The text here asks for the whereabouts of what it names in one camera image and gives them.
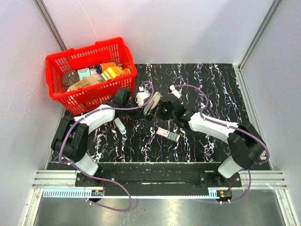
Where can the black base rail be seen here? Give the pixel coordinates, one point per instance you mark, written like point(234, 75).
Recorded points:
point(159, 179)

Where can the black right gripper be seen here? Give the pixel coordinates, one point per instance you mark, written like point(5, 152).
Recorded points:
point(161, 107)

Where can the yellow green box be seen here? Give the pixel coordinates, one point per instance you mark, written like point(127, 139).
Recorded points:
point(111, 73)

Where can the dark stapler magazine part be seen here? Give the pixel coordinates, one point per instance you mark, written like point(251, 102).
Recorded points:
point(153, 103)

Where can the staple box with tray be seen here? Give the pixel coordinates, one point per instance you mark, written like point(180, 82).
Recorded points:
point(167, 134)

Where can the brown cardboard packet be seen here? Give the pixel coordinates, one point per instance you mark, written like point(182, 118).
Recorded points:
point(85, 82)

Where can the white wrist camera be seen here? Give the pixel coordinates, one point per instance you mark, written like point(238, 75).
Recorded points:
point(174, 91)
point(142, 96)

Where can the teal small box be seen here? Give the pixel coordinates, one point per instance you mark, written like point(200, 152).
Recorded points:
point(83, 73)

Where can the brown round item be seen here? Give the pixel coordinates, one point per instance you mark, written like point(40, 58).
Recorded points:
point(69, 78)

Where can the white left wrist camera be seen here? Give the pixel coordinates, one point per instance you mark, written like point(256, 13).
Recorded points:
point(142, 96)

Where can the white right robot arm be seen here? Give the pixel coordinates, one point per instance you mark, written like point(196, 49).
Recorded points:
point(245, 143)

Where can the orange cylinder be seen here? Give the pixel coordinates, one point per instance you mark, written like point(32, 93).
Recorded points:
point(102, 67)

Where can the red plastic basket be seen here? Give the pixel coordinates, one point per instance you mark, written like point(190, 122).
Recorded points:
point(84, 100)

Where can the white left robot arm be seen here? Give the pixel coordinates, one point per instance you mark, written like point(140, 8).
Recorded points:
point(71, 137)

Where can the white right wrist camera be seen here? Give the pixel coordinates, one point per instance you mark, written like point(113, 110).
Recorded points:
point(174, 91)

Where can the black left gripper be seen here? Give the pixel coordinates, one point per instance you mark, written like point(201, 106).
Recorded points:
point(139, 114)

